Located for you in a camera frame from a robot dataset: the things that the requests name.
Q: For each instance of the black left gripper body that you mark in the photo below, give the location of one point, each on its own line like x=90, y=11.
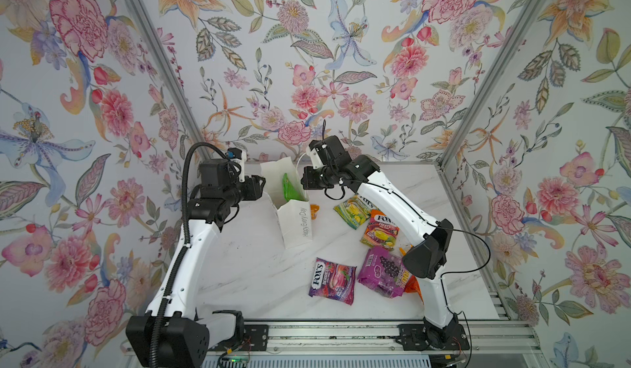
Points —
x=232, y=194

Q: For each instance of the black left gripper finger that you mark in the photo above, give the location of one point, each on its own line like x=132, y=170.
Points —
x=251, y=195
x=254, y=184

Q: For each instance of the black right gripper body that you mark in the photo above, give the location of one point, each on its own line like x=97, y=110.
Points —
x=317, y=181

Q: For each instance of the green Lay's chips bag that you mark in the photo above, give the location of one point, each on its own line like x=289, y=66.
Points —
x=289, y=191

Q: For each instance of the white paper gift bag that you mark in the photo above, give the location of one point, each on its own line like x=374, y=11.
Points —
x=294, y=217

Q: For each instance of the orange Fox's fruits candy bag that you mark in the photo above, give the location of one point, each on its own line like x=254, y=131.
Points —
x=380, y=231

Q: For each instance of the purple Fox's berries candy bag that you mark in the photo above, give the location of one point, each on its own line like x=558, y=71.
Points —
x=333, y=281

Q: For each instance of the magenta purple snack bag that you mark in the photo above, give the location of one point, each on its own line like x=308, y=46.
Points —
x=384, y=273

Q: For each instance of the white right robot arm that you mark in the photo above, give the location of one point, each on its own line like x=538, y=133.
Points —
x=430, y=238

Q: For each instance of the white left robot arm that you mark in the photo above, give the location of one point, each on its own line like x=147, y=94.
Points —
x=175, y=331

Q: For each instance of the green Fox's spring tea bag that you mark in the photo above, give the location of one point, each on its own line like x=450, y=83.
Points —
x=355, y=211

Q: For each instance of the small orange candy wrapper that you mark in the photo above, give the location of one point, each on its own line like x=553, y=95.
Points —
x=314, y=209

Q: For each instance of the yellow orange biscuit packet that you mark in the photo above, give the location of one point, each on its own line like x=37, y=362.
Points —
x=404, y=250

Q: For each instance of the red orange snack packet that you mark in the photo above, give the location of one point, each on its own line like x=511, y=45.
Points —
x=412, y=287

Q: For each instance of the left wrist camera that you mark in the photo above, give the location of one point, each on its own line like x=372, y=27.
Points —
x=237, y=155

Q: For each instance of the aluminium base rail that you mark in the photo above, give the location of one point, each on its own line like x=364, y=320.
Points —
x=328, y=337

